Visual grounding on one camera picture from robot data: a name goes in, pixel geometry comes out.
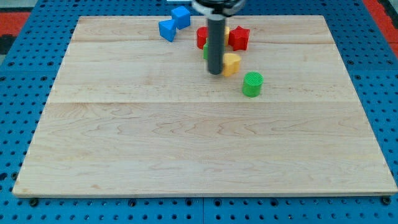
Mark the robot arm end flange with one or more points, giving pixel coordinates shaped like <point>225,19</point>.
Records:
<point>226,8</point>

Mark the yellow heart block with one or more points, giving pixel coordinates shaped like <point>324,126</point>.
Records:
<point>231,64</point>

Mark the green cylinder block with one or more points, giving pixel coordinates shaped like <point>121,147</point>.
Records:
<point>252,84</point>

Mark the green block behind rod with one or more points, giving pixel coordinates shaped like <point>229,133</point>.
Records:
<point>205,51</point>

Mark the wooden board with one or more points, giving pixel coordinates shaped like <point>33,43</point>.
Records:
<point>132,115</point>

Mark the red cylinder block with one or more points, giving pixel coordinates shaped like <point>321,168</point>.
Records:
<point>202,35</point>

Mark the red star block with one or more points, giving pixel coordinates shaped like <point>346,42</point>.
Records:
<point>239,38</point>

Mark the yellow block behind rod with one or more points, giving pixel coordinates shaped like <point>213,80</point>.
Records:
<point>226,35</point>

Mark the blue bowtie block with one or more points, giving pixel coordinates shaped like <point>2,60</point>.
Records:
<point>167,29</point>

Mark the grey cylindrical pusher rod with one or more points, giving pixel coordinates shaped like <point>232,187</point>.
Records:
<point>216,25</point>

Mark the blue cube block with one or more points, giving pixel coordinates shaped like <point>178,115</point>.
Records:
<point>182,17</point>

